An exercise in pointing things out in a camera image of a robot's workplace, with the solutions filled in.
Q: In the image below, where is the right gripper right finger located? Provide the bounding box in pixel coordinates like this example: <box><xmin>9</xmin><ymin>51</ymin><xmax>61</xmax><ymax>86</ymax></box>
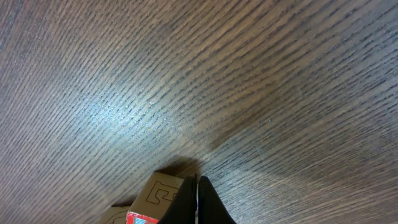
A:
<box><xmin>198</xmin><ymin>176</ymin><xmax>236</xmax><ymax>224</ymax></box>

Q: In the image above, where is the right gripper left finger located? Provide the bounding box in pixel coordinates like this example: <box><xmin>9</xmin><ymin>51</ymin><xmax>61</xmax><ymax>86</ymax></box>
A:
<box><xmin>158</xmin><ymin>175</ymin><xmax>197</xmax><ymax>224</ymax></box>

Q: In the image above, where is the red M letter block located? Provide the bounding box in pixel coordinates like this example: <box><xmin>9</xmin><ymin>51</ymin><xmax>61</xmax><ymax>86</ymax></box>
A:
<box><xmin>126</xmin><ymin>172</ymin><xmax>183</xmax><ymax>224</ymax></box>

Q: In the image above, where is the yellow sided wooden block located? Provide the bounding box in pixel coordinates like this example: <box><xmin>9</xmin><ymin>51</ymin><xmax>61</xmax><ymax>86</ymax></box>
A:
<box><xmin>99</xmin><ymin>207</ymin><xmax>129</xmax><ymax>224</ymax></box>

